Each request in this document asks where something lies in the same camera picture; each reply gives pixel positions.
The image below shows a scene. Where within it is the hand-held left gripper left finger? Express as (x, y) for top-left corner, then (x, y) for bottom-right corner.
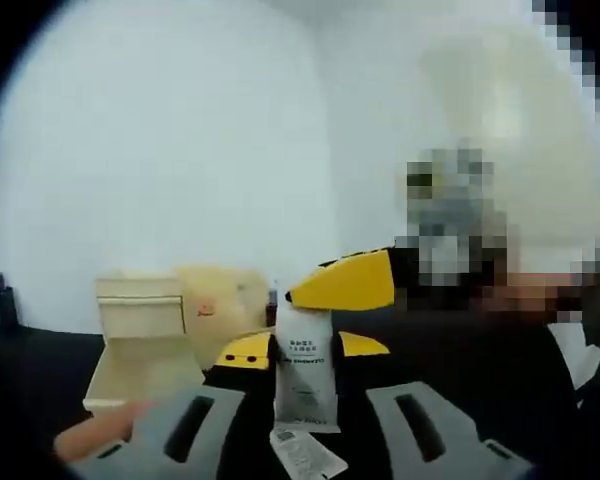
(72, 332), (281, 480)

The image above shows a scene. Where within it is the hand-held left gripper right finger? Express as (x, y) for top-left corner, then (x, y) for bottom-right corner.
(336, 329), (535, 480)

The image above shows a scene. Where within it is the cream drawer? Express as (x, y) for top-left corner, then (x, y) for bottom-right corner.
(82, 337), (204, 417)

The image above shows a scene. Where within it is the white printed cosmetic tube bottle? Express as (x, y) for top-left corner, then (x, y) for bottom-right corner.
(273, 298), (342, 435)

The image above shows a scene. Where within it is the cream two-drawer organiser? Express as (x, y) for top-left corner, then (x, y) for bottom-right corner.
(96, 294), (184, 342)

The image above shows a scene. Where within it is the cream drawer cabinet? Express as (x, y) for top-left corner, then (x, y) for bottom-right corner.
(94, 267), (269, 374)

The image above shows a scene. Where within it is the person's left hand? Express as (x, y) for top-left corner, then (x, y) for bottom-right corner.
(53, 398), (155, 458)

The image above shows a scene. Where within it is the large cream cloth pouch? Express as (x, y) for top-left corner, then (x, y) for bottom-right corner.
(175, 267), (267, 372)

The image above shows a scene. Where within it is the black mesh pen holder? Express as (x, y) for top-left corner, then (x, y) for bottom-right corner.
(0, 284), (19, 330)

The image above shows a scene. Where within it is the beige door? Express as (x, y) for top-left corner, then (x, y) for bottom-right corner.
(419, 29), (600, 274)

